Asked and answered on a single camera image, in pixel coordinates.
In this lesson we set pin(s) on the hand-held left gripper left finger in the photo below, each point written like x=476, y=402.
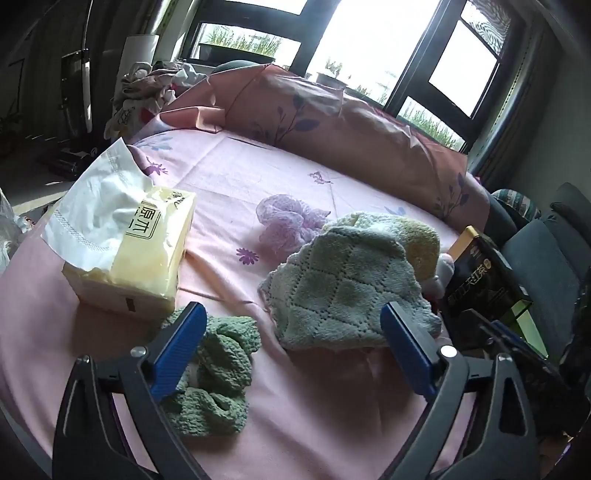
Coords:
x=180, y=350

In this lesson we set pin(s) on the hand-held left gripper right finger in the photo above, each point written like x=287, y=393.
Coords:
x=408, y=350

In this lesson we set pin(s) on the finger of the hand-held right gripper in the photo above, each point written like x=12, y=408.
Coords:
x=503, y=334

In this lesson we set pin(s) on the green knitted cloth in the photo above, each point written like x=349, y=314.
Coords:
x=221, y=360

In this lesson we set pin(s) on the light green quilted towel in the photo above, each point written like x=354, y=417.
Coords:
x=341, y=281

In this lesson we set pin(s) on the purple mesh scrunchie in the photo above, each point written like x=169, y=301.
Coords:
x=281, y=221

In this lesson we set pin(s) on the black tea box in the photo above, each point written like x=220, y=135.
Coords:
x=480, y=272

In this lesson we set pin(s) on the light blue plush toy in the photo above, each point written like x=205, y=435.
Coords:
x=438, y=274

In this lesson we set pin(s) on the grey chair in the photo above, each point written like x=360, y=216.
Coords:
x=540, y=249

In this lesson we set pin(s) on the large yellow tissue pack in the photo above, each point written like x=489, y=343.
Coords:
x=138, y=258

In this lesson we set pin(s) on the pale yellow fluffy cloth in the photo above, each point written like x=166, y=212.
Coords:
x=422, y=244

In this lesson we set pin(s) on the striped cushion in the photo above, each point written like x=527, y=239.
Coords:
x=517, y=201

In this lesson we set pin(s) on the pink printed bed sheet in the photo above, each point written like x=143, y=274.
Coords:
x=231, y=161

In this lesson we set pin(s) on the clear plastic bag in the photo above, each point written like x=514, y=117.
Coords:
x=11, y=230

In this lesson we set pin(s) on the pink floral pillow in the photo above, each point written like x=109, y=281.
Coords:
x=346, y=124

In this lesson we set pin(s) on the grey curtain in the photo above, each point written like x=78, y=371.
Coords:
x=521, y=92

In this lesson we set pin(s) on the pile of clothes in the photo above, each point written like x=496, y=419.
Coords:
x=138, y=87

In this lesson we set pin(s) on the black upright appliance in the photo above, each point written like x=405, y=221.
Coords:
x=76, y=92

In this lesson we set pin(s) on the small flower pot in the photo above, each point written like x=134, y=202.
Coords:
x=332, y=79

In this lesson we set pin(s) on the dark planter trough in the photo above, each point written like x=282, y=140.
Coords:
x=235, y=53

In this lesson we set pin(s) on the white cylinder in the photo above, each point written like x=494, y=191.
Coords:
x=138, y=50

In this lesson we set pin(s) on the dark framed window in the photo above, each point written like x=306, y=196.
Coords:
x=314, y=37

